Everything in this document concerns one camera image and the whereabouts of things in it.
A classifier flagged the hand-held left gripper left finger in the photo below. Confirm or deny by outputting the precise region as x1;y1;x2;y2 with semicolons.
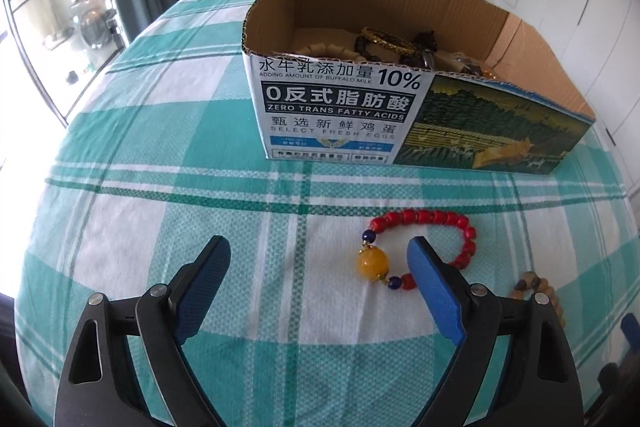
52;235;232;427

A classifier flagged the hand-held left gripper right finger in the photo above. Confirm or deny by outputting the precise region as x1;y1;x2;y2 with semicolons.
406;236;586;427

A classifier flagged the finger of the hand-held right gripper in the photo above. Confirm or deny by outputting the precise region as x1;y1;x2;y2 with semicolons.
597;313;640;412

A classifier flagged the red bead bracelet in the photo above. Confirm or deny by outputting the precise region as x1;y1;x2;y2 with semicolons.
356;208;479;293

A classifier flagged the speckled wooden bead bracelet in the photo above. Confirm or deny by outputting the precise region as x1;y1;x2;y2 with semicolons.
509;271;569;329

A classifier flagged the printed cardboard box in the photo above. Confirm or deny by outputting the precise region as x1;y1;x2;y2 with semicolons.
241;0;597;176

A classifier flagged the black watch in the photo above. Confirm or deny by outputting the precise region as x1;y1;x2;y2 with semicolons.
414;31;442;68

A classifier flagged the gold bangle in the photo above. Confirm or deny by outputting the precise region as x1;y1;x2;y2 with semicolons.
361;27;416;56

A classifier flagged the black bead bracelet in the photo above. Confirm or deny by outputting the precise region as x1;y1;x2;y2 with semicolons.
353;34;422;68

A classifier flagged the light wooden bead bracelet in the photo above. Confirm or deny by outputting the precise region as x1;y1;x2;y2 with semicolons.
292;40;352;60

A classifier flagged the teal plaid bedsheet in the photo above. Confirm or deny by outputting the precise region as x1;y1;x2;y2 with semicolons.
0;0;640;427

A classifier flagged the washing machine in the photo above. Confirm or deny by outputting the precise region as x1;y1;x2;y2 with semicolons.
68;0;126;66

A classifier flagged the glass sliding door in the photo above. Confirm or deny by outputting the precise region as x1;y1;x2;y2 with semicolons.
0;0;127;128

